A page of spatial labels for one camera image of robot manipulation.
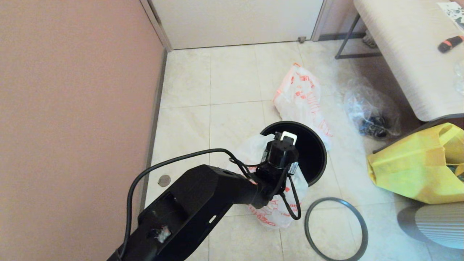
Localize white red-print trash bag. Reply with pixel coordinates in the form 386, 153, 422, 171
273, 62, 333, 152
232, 134, 309, 229

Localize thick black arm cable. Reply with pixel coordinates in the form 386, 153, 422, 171
119, 148, 254, 261

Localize white black-print paper sheet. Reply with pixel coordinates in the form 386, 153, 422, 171
437, 2, 464, 33

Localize white ribbed cylinder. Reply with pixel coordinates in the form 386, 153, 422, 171
397, 202, 464, 250

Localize black orange marker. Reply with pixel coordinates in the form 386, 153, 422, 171
438, 36, 464, 54

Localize light grey door frame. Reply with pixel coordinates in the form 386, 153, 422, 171
140, 0, 336, 52

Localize grey bin rim ring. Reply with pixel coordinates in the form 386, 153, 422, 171
304, 198, 369, 261

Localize black trash bin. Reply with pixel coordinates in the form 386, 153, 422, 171
260, 121, 327, 187

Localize yellow non-woven tote bag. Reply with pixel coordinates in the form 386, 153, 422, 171
367, 123, 464, 205

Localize light wood-grain table top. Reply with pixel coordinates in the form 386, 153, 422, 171
353, 0, 464, 122

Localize clear plastic bag dark contents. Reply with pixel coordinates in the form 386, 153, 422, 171
343, 78, 401, 140

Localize dark metal table frame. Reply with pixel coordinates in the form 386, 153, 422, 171
334, 14, 464, 153

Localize thin black camera cable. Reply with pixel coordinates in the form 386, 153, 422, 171
228, 158, 302, 221

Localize white door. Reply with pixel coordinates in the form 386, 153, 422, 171
150, 0, 325, 50

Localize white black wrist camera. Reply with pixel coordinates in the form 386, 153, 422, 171
262, 131, 300, 169

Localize small grey floor item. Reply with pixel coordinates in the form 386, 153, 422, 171
362, 31, 377, 49

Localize clear crumpled plastic item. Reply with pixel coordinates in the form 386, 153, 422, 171
454, 61, 464, 96

